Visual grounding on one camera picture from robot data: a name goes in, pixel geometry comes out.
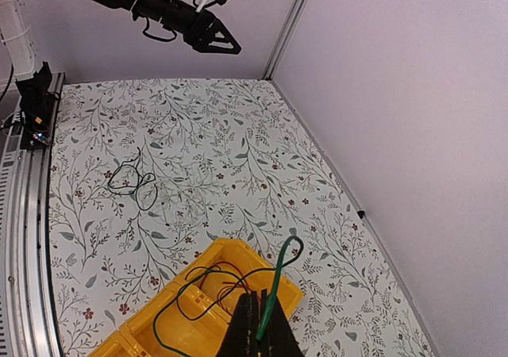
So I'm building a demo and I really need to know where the red cable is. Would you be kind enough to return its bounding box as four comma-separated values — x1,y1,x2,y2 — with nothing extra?
198,267,255,314

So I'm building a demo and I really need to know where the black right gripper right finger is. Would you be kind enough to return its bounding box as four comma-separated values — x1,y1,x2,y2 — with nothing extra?
258,299,303,357

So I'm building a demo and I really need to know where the floral table mat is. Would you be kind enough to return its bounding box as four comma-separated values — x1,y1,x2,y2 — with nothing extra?
48,79,434,356

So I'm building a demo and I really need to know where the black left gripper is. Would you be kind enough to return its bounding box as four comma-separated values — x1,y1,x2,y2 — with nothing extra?
133,0,242,55

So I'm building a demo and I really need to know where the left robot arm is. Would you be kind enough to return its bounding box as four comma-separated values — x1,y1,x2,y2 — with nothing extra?
1,0,241,90

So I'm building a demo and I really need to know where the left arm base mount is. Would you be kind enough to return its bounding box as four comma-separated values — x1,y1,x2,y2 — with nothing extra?
16,61,61,147

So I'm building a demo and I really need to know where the aluminium front rail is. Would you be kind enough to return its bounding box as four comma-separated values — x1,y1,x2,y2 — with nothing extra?
0,73,67,357

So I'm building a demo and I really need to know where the left aluminium frame post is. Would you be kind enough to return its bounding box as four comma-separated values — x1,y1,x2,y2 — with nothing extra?
262,0,308,81

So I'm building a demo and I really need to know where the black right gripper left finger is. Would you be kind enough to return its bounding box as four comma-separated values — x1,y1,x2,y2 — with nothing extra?
216,292,260,357

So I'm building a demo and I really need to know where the dark green cable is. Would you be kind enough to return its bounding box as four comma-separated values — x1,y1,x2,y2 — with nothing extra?
152,236,305,357

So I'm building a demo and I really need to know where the yellow three-compartment bin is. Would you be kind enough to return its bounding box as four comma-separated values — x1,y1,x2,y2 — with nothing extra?
93,236,304,356

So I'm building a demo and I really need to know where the black cable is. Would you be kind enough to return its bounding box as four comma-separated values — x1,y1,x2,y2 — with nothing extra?
107,147,158,211

